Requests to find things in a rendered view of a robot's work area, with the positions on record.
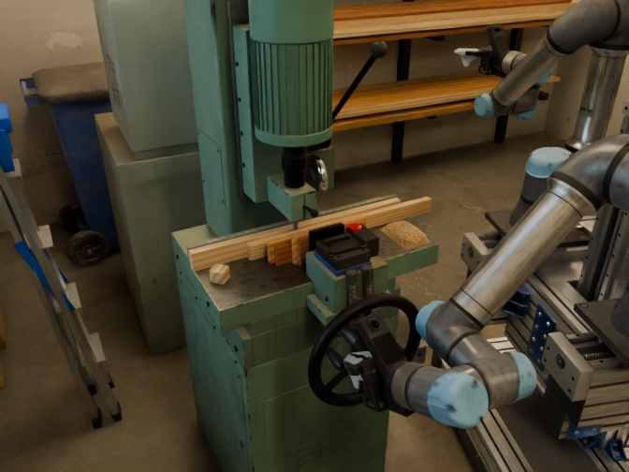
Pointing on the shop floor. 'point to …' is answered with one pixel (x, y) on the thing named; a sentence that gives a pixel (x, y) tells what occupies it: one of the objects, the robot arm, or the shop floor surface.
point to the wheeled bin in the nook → (80, 153)
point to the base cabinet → (275, 405)
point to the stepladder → (52, 283)
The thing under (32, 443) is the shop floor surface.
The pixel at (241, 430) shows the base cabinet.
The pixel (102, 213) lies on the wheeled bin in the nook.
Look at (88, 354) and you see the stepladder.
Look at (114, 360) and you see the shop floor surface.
